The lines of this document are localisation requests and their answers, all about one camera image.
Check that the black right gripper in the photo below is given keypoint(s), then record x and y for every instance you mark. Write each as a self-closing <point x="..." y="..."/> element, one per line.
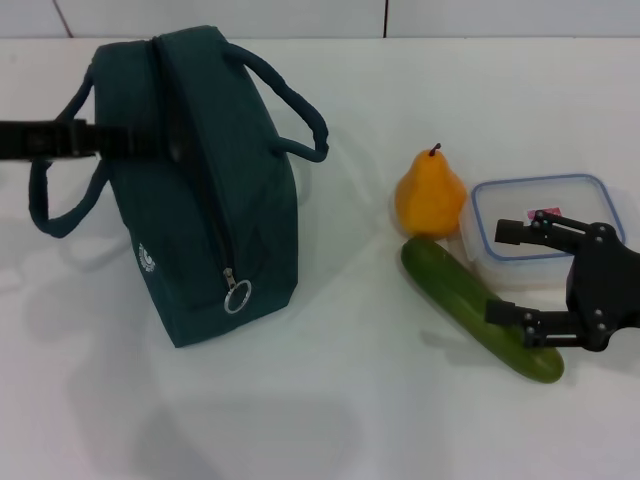
<point x="605" y="285"/>

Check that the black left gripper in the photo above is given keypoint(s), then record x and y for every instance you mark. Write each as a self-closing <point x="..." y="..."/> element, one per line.
<point x="40" y="141"/>

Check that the clear container with blue-rimmed lid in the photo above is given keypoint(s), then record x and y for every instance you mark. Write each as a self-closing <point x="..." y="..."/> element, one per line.
<point x="530" y="200"/>

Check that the dark teal insulated lunch bag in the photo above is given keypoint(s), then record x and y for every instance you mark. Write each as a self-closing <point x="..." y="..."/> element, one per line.
<point x="220" y="150"/>

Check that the green cucumber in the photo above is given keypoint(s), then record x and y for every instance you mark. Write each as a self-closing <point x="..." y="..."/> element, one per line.
<point x="450" y="290"/>

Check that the yellow orange pear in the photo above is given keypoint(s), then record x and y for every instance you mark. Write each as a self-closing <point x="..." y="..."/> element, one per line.
<point x="430" y="195"/>

